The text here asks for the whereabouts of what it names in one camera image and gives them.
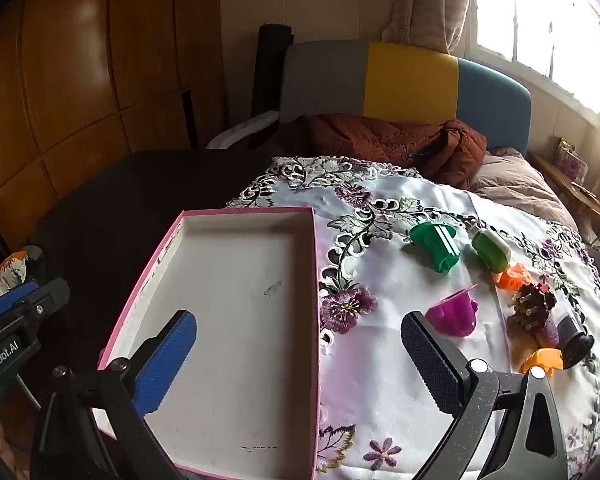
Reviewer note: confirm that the grey yellow blue headboard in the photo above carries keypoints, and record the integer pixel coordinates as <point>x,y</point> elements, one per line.
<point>405,80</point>

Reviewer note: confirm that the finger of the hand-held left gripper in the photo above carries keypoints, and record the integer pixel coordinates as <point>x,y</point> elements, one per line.
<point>45,297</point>

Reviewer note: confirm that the red-orange plastic block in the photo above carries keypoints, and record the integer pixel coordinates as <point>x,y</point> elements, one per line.
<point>544,289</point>

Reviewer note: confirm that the wooden wardrobe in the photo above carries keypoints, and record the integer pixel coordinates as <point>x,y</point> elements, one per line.
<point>80,85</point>

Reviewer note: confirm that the pink cardboard box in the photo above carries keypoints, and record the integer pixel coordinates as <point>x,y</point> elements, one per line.
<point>240,310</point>

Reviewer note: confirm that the white floral embroidered tablecloth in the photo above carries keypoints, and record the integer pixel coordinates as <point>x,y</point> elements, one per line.
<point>395,410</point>

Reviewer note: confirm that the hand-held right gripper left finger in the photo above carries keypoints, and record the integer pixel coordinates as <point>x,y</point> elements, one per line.
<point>165,360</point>

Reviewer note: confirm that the green plastic mold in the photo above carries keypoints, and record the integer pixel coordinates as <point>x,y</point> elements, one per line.
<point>435,245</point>

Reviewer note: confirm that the green and white plastic toy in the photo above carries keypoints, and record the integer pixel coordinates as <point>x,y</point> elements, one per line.
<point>490,250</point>

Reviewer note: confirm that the purple plastic mold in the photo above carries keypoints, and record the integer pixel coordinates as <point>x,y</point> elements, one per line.
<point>452,312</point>

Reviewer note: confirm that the orange plastic block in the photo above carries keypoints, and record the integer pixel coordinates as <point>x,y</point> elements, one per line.
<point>511,277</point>

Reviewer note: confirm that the floral patterned bundle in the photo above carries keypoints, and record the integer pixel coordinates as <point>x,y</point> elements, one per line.
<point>15,270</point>

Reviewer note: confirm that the black cylindrical filter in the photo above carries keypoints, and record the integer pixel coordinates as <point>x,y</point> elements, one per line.
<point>575,340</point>

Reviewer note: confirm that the purple plastic egg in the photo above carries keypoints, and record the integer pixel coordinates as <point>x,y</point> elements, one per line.
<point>550,331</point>

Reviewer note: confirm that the beige curtain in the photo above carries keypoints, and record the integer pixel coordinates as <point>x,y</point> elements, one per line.
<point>430,5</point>

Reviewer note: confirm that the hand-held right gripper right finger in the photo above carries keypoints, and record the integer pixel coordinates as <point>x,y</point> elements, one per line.
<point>430,362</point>

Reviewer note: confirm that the wooden bedside shelf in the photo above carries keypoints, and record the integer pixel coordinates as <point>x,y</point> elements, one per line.
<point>575,195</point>

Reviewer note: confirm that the window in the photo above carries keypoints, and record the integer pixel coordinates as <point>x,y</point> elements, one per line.
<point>540,25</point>

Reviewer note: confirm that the yellow-orange plastic shell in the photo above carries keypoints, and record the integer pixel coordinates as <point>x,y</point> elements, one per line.
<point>542,360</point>

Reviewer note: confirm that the brown padded jacket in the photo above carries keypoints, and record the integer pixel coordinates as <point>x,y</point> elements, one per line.
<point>380,145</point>

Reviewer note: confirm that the pale pink quilt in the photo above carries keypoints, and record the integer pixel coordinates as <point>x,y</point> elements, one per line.
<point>520,185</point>

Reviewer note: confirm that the purple gift box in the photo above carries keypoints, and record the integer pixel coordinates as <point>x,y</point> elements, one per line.
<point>572,160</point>

